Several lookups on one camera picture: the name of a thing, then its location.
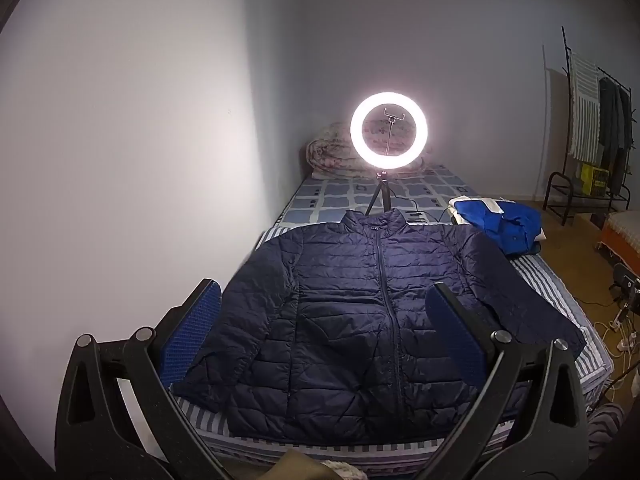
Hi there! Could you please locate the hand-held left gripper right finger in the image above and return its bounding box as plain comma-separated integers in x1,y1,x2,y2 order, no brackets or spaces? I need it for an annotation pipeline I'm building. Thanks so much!
415,282,590,480

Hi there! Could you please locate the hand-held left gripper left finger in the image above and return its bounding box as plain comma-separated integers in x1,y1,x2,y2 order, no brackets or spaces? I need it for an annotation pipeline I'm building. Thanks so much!
55,278,236,480

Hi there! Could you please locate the navy puffer jacket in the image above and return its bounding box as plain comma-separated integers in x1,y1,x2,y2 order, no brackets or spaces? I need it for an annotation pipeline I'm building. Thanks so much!
170,208,587,447

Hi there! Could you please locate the black clothes rack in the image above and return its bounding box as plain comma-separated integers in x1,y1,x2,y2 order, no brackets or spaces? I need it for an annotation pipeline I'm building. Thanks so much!
544,26,636,226

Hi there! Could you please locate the orange mattress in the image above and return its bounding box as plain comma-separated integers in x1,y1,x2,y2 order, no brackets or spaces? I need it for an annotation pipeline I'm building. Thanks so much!
595,210,640,266

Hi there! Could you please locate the blue white striped quilt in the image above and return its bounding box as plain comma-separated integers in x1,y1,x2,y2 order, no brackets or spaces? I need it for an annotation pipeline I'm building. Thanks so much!
172,225,615,478

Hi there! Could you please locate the yellow box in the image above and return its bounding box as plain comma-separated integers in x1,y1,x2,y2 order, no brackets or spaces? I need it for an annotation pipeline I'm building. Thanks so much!
580,162,611,196

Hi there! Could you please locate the folded blue garment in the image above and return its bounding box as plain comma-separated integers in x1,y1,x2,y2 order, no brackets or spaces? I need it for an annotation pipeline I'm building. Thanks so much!
459,199,543,257

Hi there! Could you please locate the striped knit cloth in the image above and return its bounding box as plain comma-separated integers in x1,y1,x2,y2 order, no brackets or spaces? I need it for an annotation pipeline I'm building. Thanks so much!
587,402,626,463

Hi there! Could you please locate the olive cloth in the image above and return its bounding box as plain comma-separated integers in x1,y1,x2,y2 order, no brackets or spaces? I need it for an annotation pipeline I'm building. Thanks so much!
265,450,346,480

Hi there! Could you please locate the blue checked bedsheet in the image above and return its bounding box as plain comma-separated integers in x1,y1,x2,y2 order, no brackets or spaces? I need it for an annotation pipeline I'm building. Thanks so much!
274,162,488,228

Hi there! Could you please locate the striped hanging towel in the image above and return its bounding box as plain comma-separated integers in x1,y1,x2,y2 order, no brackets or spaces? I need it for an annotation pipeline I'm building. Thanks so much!
569,52,601,163

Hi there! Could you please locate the rolled floral quilt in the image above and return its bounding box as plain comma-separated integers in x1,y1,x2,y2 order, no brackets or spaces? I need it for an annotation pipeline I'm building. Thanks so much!
305,121,427,181

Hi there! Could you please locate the phone holder clamp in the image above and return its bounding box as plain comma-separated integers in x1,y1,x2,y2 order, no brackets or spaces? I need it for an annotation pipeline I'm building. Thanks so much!
382,106,406,157

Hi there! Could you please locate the black power cable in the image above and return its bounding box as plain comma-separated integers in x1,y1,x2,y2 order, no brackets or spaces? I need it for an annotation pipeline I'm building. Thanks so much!
399,199,453,224

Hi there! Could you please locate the ring light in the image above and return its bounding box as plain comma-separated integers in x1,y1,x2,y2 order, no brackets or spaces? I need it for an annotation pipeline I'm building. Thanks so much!
350,91,429,168

